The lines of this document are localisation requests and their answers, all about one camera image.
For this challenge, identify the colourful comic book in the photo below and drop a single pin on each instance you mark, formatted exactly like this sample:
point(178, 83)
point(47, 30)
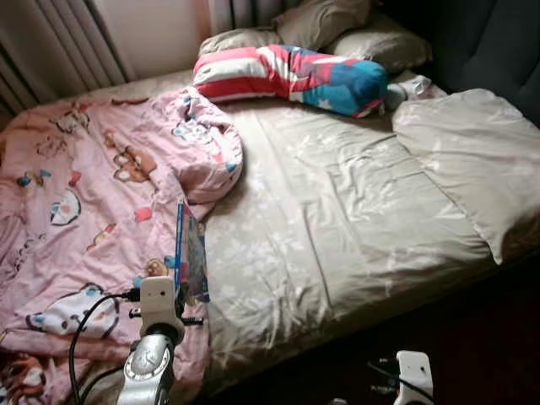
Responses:
point(192, 253)

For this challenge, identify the dark blue padded headboard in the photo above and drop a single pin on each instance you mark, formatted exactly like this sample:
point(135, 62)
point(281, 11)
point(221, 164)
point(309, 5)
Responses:
point(481, 42)

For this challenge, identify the grey striped curtain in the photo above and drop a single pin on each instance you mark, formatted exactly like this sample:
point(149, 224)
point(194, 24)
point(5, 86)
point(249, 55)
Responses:
point(245, 13)
point(59, 42)

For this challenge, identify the bright window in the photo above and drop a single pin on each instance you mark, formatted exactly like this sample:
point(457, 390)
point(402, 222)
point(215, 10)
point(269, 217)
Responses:
point(152, 34)

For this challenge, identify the white crumpled garment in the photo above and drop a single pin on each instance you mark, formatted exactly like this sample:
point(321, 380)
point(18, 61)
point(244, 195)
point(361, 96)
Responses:
point(411, 87)

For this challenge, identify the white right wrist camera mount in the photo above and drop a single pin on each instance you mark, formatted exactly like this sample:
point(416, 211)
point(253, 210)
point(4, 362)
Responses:
point(415, 371)

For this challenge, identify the red white blue striped pillow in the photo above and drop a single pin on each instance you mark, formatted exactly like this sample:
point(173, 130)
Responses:
point(295, 80)

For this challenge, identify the pink cartoon print quilt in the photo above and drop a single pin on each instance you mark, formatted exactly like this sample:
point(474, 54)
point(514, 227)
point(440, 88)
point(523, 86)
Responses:
point(84, 211)

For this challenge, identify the beige folded duvet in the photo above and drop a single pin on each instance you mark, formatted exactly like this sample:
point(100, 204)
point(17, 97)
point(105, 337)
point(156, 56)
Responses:
point(472, 160)

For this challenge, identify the beige floral bed sheet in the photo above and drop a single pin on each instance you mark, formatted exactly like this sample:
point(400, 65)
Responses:
point(337, 211)

